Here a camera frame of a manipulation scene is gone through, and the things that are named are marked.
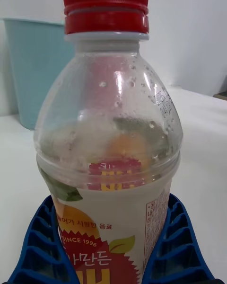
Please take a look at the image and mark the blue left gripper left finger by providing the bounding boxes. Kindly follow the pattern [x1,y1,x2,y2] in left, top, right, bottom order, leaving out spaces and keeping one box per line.
[6,194,77,284]

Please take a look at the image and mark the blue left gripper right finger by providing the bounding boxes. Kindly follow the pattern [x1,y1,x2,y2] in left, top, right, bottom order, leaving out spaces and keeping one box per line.
[141,193,218,284]

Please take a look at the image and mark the clear bottle with red cap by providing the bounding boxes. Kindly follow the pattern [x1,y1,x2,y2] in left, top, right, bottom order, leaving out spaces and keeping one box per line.
[33,0,184,284]

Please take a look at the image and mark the pale blue plastic bin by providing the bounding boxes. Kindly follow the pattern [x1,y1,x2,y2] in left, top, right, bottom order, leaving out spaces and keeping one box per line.
[0,17,77,131]

